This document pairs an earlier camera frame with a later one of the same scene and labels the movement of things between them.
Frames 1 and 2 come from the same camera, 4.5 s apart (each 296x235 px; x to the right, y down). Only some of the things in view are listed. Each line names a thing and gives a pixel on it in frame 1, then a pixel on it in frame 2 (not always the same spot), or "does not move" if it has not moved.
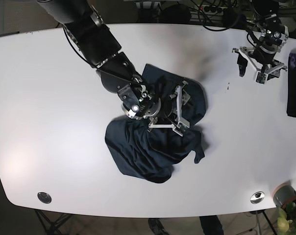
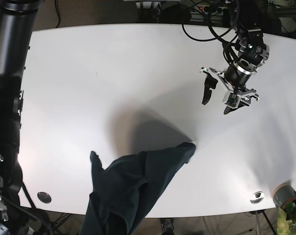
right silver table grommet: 257,197 does not move
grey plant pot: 285,195 does not move
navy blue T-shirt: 149,152 to 123,192
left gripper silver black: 262,58 to 235,79
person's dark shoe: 157,226 to 167,227
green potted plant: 291,220 does not move
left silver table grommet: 44,197 does not move
